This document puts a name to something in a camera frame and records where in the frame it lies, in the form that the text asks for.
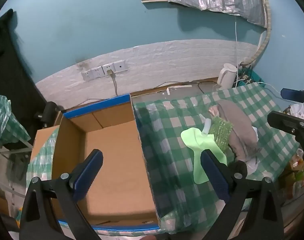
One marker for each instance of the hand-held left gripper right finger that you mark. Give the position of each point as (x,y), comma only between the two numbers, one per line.
(214,175)

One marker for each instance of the green sparkly scouring cloth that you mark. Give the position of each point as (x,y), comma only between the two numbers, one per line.
(220,132)

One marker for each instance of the white plastic strip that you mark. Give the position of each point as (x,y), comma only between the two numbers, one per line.
(179,86)

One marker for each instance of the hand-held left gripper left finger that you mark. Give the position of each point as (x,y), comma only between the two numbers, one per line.
(89,175)

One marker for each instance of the teal plastic basket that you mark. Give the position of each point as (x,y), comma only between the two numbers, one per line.
(252,76)

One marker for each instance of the green checked tablecloth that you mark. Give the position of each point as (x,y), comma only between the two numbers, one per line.
(167,142)

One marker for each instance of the crumpled white plastic bag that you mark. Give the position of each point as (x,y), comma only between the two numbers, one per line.
(298,111)

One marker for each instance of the pink pouch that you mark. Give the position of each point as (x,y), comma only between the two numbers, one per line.
(213,110)

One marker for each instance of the light green cloth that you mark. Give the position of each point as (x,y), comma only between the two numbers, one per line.
(199,142)

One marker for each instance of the cardboard box with blue tape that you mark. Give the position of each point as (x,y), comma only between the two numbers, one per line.
(116,167)

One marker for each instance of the beige wrapped pipe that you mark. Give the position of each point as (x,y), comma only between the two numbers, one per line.
(266,37)

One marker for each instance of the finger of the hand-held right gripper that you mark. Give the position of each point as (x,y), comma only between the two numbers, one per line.
(284,123)
(291,94)

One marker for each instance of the white wall socket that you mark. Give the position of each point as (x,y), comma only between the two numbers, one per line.
(97,72)
(120,66)
(87,76)
(107,68)

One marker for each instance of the green checked plastic sheet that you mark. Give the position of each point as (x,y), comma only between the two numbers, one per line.
(4,120)

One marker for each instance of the grey cloth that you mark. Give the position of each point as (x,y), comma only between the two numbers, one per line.
(239,130)

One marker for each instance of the black knob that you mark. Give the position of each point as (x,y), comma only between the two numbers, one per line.
(49,112)

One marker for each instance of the white electric kettle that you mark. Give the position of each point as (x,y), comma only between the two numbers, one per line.
(227,76)

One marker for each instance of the white foam roll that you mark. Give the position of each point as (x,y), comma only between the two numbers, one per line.
(206,127)

